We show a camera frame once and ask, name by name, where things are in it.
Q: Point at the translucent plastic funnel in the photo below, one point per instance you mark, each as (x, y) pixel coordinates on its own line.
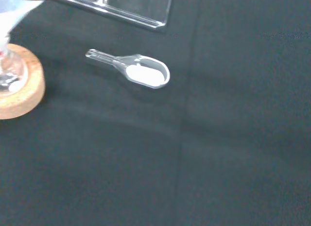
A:
(14, 12)

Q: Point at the round-bottom glass flask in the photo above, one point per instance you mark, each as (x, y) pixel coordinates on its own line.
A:
(9, 73)

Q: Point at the clear acrylic funnel stand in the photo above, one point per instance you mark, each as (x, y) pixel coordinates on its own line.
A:
(136, 7)

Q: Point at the black bench cloth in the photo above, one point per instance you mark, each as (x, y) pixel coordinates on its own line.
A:
(194, 150)

